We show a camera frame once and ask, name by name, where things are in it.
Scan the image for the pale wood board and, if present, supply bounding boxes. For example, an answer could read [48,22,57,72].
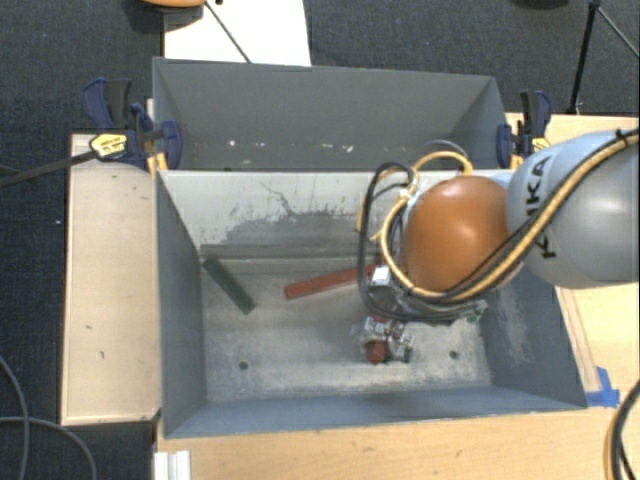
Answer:
[59,132,164,427]

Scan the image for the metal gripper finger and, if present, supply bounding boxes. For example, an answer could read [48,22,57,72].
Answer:
[349,317,388,358]
[387,323,417,365]

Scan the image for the red-brown flat block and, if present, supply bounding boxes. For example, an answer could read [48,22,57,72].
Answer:
[283,264,377,301]

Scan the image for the grey metal bin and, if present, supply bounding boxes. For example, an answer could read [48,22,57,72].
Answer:
[150,56,589,440]

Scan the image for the dark green flat block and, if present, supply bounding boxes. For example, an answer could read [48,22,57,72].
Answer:
[201,256,257,316]

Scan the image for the small red-brown block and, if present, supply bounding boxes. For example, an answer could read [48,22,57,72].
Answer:
[364,339,391,365]

